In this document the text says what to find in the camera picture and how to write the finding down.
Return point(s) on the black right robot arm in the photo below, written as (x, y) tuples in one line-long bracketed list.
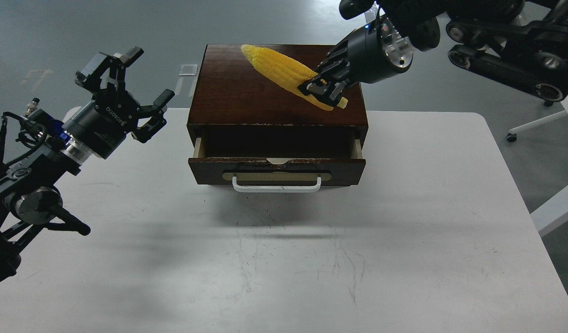
[(531, 57)]

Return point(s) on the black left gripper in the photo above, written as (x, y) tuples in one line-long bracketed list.
[(102, 124)]

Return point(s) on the white drawer handle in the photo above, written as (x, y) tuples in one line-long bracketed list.
[(277, 188)]

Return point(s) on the dark wooden drawer front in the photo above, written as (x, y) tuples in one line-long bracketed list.
[(271, 171)]

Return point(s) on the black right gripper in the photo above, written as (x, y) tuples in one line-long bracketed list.
[(369, 54)]

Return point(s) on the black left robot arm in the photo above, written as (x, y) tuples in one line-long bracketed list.
[(37, 149)]

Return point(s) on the dark wooden drawer cabinet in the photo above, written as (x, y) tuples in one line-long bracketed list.
[(238, 112)]

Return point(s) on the yellow corn cob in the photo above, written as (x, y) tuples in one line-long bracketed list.
[(284, 71)]

